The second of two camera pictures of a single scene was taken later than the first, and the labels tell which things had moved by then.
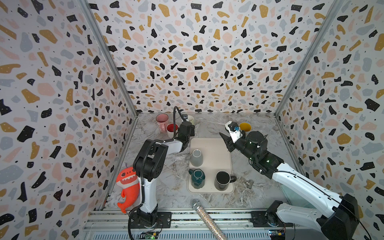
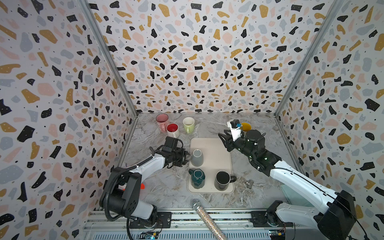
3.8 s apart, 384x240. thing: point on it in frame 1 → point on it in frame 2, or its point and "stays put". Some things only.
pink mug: [162, 119] stays put
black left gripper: [192, 131] → [184, 160]
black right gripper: [229, 142] stays put
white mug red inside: [170, 129] stays put
